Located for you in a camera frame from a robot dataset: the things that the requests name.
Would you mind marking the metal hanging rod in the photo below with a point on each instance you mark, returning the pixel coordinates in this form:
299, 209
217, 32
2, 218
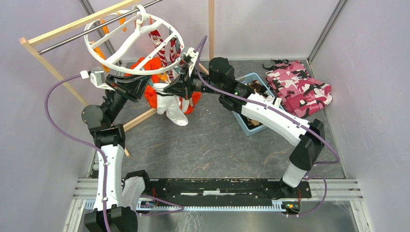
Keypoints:
88, 31

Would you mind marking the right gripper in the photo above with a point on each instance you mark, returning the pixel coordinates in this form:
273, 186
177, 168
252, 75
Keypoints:
179, 88

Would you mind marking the pink camouflage trousers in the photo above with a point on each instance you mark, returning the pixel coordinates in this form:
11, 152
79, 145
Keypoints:
301, 94

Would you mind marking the wooden drying rack frame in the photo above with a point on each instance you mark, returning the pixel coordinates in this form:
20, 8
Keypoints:
27, 132

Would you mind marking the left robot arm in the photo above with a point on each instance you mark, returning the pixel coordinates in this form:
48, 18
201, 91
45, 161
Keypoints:
116, 200

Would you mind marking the red white striped sock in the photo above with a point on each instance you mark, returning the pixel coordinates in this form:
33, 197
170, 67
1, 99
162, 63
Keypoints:
174, 47

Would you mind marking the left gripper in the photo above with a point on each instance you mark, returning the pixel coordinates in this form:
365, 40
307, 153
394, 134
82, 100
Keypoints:
128, 87

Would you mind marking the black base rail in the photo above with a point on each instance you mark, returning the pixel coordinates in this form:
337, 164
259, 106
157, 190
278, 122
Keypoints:
221, 195

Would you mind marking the light blue laundry basket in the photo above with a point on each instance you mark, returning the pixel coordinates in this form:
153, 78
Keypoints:
277, 102

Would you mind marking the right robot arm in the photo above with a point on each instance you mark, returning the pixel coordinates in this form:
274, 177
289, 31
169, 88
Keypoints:
237, 97

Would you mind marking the white sock with black stripes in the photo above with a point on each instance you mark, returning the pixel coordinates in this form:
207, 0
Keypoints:
171, 104

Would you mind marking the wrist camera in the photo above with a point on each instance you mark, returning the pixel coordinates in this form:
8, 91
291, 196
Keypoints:
96, 75
192, 54

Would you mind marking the white round clip hanger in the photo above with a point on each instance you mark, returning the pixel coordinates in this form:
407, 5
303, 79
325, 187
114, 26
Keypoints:
144, 24

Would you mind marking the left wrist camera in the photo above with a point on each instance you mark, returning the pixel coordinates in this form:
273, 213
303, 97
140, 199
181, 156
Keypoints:
96, 75

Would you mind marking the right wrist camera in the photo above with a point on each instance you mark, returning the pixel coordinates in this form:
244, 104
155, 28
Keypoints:
192, 54

